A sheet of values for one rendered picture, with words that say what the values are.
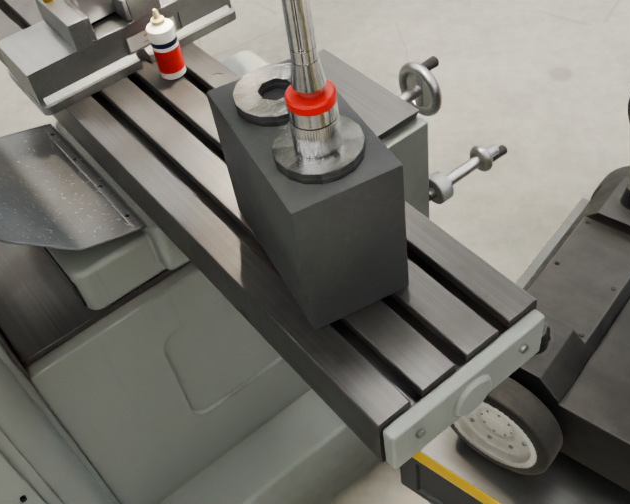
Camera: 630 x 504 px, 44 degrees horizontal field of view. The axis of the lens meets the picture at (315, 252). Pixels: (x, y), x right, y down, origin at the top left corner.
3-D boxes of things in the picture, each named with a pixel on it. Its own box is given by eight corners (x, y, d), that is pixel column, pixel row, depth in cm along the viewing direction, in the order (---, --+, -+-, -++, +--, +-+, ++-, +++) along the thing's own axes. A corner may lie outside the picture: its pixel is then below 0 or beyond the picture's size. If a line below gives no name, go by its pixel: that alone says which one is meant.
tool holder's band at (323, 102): (334, 115, 70) (333, 106, 69) (282, 117, 71) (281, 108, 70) (338, 82, 73) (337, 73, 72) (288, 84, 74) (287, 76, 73)
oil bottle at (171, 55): (178, 61, 123) (159, -3, 114) (191, 71, 120) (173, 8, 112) (156, 72, 121) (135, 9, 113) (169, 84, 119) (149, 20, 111)
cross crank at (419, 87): (416, 90, 168) (415, 43, 159) (456, 115, 161) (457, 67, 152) (359, 126, 162) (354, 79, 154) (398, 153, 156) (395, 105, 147)
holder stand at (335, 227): (323, 172, 102) (302, 41, 87) (410, 286, 88) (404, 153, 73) (238, 209, 100) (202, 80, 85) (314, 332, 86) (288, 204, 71)
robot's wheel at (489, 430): (557, 471, 129) (572, 409, 114) (542, 494, 126) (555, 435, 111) (452, 408, 138) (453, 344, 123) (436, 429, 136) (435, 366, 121)
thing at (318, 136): (340, 158, 74) (334, 115, 70) (291, 159, 75) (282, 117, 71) (343, 125, 77) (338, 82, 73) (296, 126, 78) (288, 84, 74)
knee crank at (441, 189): (493, 146, 167) (494, 124, 162) (514, 159, 163) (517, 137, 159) (417, 198, 160) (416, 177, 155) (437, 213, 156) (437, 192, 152)
